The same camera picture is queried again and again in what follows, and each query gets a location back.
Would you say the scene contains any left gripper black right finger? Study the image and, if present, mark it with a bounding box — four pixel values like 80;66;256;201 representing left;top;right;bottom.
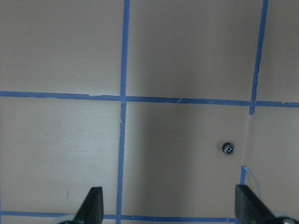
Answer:
235;185;276;224

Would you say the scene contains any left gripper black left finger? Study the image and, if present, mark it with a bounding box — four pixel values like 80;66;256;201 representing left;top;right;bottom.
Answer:
72;187;103;224

